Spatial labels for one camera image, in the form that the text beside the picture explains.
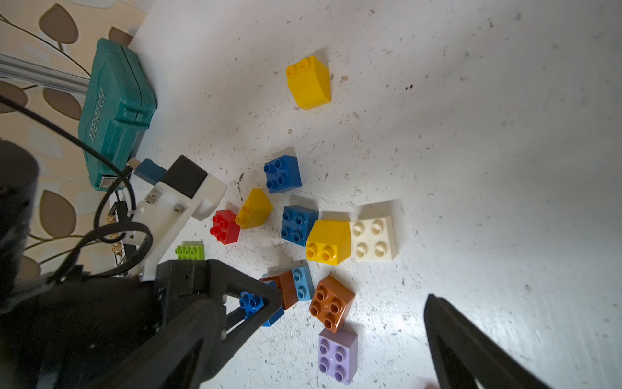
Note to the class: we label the lilac lego brick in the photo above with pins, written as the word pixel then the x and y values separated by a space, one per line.
pixel 338 355

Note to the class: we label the light blue lego brick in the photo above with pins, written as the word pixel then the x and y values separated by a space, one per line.
pixel 301 276

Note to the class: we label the yellow sloped lego brick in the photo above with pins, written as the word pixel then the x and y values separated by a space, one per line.
pixel 329 242

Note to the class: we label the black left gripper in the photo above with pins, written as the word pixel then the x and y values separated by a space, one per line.
pixel 76 332

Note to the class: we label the blue square lego brick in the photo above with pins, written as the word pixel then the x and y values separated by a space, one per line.
pixel 251 304

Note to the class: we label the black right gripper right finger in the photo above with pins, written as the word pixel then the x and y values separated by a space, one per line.
pixel 464 357

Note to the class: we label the yellow sloped lego small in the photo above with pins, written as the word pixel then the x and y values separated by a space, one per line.
pixel 255 210

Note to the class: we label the blue lego brick middle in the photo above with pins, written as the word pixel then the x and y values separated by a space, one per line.
pixel 297 223

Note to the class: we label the lime green long lego brick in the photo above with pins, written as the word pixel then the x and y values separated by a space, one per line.
pixel 191 250

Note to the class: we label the orange lego brick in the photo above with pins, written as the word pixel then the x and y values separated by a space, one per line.
pixel 331 303

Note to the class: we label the blue lego brick upper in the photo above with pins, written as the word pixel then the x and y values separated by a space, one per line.
pixel 282 174

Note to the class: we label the brown lego brick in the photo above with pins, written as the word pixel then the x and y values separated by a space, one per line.
pixel 284 281

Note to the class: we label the yellow lego brick far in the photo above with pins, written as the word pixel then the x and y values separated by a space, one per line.
pixel 309 82

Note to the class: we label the cream lego brick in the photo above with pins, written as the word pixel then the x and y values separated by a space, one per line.
pixel 373 240

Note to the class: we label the green plastic tool case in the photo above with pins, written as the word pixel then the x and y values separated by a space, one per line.
pixel 119 104

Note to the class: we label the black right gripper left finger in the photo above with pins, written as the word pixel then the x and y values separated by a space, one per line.
pixel 198 336

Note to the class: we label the red lego brick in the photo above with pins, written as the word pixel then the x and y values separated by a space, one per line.
pixel 224 228

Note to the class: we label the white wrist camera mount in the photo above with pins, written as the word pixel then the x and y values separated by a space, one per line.
pixel 186 191

